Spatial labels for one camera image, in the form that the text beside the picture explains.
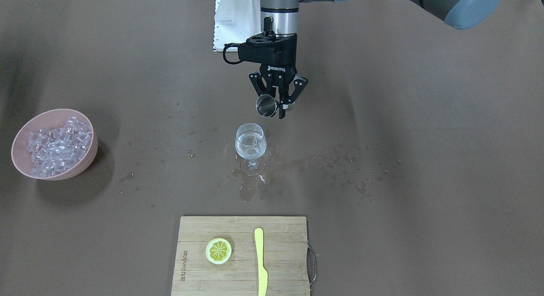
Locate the steel jigger cup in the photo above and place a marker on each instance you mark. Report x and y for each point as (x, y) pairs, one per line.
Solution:
(267, 106)

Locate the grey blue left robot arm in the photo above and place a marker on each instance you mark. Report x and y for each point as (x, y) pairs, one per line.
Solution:
(277, 82)

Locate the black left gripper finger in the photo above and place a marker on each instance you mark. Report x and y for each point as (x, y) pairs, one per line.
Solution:
(288, 99)
(259, 84)

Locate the yellow plastic knife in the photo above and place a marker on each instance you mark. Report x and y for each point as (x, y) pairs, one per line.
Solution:
(262, 273)

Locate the yellow lemon slice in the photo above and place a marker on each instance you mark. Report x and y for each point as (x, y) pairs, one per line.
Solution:
(218, 251)

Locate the bamboo cutting board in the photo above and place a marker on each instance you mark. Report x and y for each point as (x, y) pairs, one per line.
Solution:
(285, 251)

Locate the clear wine glass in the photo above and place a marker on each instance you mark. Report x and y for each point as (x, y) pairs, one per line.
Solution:
(250, 145)

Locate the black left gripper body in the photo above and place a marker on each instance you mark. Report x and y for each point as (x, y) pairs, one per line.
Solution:
(281, 67)

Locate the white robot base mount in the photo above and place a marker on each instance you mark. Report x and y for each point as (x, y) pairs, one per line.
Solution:
(235, 21)

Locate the clear ice cubes pile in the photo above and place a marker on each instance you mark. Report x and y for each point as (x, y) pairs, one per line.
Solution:
(54, 151)

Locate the pink bowl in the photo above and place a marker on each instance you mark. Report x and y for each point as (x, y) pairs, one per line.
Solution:
(51, 119)

